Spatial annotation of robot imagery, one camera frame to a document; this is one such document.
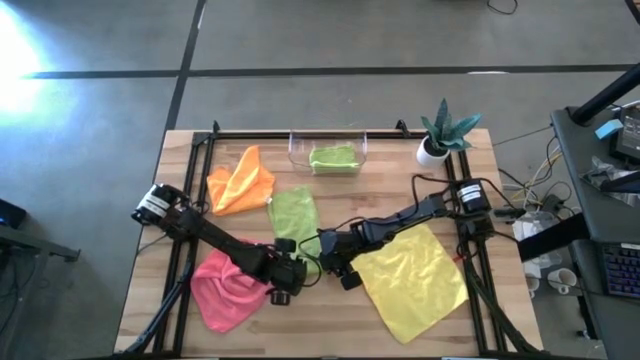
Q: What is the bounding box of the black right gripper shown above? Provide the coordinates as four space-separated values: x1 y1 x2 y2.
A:
317 227 369 292

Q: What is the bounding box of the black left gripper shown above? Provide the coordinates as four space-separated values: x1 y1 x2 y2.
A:
262 237 309 306

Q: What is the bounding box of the lime green microfiber towel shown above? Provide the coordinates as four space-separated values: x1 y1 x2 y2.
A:
267 185 324 276
308 143 360 176

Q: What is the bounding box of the pink microfiber towel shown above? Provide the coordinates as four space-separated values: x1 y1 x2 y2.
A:
189 247 274 335

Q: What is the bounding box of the yellow microfiber towel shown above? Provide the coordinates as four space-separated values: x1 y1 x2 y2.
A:
349 222 470 345

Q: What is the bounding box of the orange microfiber towel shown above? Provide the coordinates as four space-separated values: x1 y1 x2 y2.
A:
206 144 277 217

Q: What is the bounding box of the clear plastic bin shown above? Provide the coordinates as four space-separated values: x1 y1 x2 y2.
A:
288 128 370 177

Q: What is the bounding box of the potted plant white pot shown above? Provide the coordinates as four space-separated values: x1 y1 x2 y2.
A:
416 98 484 169

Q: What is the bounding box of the white plastic bag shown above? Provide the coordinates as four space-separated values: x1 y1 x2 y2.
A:
512 212 564 269

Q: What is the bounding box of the black flat bar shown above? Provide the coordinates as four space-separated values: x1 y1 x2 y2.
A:
517 212 592 262

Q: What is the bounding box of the white mug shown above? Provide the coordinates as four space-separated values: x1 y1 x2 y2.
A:
547 267 579 295

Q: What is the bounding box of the black metal stand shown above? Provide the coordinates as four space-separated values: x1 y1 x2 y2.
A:
0 224 81 264

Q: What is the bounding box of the grey side desk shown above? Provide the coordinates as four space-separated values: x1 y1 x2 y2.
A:
549 105 640 360

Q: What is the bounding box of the clear plastic bag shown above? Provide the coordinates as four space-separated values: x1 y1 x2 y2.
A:
579 155 640 207

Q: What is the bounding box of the black device blue light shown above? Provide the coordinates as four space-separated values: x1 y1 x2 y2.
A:
0 198 29 230

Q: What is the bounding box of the black backlit keyboard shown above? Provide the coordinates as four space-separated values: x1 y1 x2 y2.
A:
601 242 640 301

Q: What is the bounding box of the light blue block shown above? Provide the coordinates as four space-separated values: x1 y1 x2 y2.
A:
594 118 625 140

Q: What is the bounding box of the black pole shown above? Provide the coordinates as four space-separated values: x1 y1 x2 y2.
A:
569 62 640 126

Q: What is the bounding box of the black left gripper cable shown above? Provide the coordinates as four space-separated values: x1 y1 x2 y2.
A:
297 233 325 290

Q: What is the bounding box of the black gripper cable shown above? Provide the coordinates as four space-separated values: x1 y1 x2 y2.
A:
410 173 454 216
297 233 325 290

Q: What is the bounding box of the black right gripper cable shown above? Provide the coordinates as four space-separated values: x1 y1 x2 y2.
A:
410 173 454 216

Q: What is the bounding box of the yellow cable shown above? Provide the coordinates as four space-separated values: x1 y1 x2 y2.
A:
522 149 564 209

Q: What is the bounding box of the black floor cable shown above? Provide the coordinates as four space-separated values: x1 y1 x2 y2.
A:
487 0 519 16

